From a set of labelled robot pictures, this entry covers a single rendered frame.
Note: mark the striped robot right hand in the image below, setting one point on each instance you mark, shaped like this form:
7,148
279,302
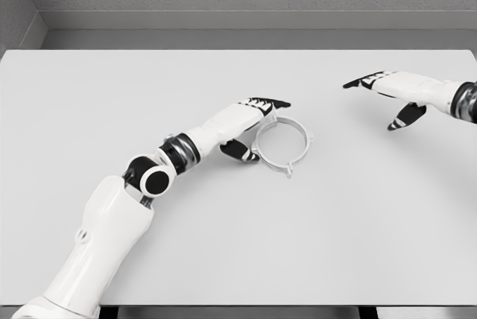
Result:
404,86

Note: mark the striped robot left hand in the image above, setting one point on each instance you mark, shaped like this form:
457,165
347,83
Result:
238,119

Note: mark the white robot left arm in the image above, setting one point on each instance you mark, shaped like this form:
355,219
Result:
112,229

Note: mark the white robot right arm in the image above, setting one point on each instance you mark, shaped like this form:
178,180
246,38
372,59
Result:
464,99

